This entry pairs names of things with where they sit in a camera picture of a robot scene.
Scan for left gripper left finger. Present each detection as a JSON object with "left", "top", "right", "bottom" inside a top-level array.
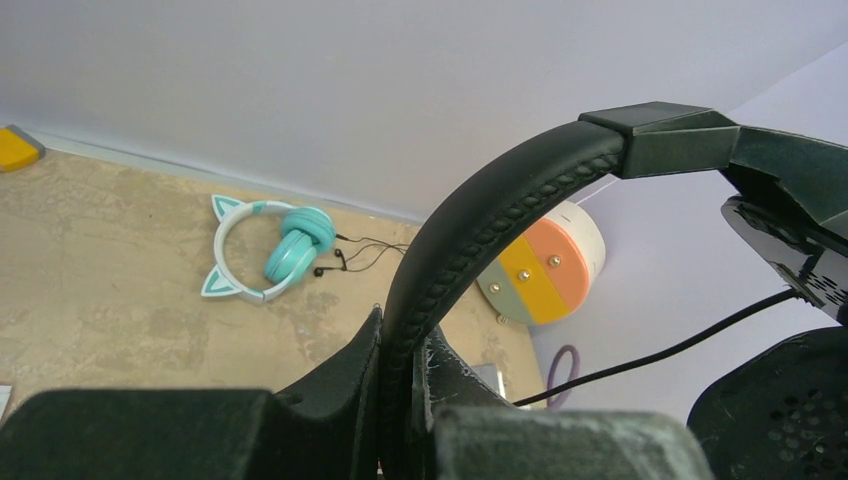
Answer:
[{"left": 1, "top": 307, "right": 382, "bottom": 479}]

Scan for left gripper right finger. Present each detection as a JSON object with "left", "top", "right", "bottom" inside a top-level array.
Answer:
[{"left": 411, "top": 331, "right": 713, "bottom": 479}]

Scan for black headphones with pink mic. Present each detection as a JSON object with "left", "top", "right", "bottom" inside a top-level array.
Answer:
[{"left": 378, "top": 102, "right": 847, "bottom": 479}]

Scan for teal cat ear headphones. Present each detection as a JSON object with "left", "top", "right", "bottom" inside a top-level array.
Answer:
[{"left": 200, "top": 194, "right": 337, "bottom": 305}]

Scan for round drawer cabinet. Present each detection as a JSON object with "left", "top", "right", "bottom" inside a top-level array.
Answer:
[{"left": 477, "top": 201, "right": 606, "bottom": 326}]

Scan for small red object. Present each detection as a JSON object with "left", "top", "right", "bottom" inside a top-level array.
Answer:
[{"left": 0, "top": 384, "right": 14, "bottom": 419}]

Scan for yellow block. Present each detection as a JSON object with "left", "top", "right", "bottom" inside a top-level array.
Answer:
[{"left": 1, "top": 125, "right": 46, "bottom": 173}]

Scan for black wired earbuds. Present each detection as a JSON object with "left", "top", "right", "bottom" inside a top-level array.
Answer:
[{"left": 312, "top": 234, "right": 409, "bottom": 278}]

